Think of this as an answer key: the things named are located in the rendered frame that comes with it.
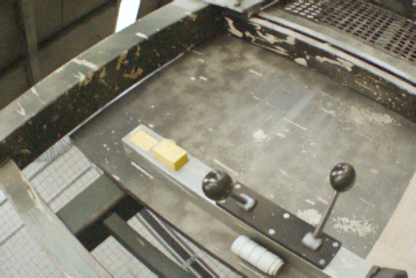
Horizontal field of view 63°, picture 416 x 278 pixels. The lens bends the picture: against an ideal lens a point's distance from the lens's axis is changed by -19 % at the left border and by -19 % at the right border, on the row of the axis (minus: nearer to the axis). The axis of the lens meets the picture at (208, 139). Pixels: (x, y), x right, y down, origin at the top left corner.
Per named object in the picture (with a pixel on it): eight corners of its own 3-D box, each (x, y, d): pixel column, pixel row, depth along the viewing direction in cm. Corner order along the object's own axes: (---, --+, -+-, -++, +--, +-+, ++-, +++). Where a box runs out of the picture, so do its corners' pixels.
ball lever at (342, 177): (314, 259, 50) (355, 174, 45) (292, 247, 52) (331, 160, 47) (324, 249, 52) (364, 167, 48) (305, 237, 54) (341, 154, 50)
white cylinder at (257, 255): (231, 254, 57) (272, 280, 53) (230, 244, 55) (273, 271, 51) (244, 241, 59) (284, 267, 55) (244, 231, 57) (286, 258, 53)
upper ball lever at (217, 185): (251, 221, 58) (214, 203, 46) (231, 209, 60) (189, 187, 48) (266, 199, 58) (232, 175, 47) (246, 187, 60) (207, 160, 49)
